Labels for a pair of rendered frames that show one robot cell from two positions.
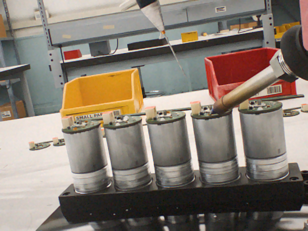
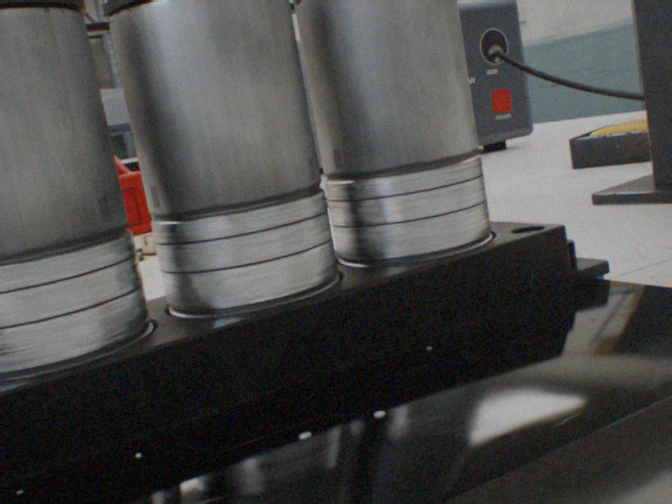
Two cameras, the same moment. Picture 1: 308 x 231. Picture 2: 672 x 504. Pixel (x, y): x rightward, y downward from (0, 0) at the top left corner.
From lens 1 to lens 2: 0.17 m
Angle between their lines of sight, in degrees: 42
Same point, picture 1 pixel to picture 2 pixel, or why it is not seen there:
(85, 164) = not seen: outside the picture
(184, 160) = (115, 220)
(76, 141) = not seen: outside the picture
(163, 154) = (14, 184)
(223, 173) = (307, 247)
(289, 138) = not seen: hidden behind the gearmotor
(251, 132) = (389, 57)
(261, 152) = (434, 135)
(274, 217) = (606, 340)
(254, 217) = (534, 363)
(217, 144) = (271, 110)
